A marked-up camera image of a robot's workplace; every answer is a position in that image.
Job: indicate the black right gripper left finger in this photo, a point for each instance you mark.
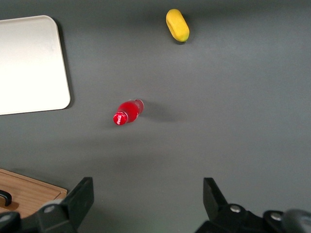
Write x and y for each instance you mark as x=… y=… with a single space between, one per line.
x=73 y=206

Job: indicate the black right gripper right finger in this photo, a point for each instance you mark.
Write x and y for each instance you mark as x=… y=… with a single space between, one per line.
x=218 y=208

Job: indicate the wooden board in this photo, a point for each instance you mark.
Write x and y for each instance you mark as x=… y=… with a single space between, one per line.
x=31 y=194

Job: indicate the red cola bottle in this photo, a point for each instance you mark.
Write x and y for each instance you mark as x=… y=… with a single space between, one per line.
x=126 y=112

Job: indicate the white rectangular tray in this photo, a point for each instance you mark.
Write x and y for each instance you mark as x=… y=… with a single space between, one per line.
x=29 y=65

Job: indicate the yellow toy banana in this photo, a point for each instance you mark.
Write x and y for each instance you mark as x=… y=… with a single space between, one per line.
x=178 y=26

